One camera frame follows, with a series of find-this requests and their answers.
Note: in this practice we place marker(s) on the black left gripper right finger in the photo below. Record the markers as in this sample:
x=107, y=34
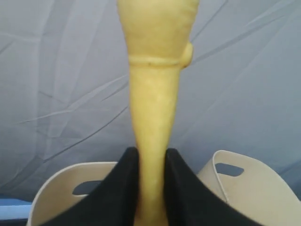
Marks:
x=189, y=202

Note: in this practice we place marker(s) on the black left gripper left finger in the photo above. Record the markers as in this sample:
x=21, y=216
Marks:
x=112, y=203

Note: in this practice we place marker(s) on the yellow rubber chicken front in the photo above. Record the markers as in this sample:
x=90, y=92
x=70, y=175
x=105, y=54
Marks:
x=158, y=48

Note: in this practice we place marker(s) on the cream bin marked O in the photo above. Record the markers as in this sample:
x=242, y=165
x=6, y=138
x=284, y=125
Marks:
x=70, y=185

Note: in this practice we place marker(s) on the cream bin marked X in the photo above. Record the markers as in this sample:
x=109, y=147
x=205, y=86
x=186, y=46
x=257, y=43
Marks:
x=252, y=188

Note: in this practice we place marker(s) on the blue backdrop cloth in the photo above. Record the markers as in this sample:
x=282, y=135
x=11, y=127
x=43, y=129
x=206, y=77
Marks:
x=64, y=87

